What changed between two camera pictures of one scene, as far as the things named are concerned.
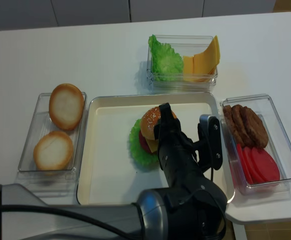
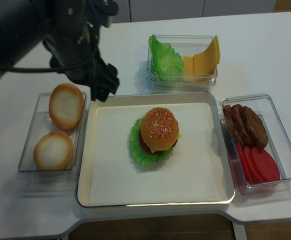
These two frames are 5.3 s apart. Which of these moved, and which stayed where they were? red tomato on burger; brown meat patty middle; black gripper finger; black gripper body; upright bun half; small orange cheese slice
Moved: black gripper finger; black gripper body
Stayed: small orange cheese slice; red tomato on burger; upright bun half; brown meat patty middle
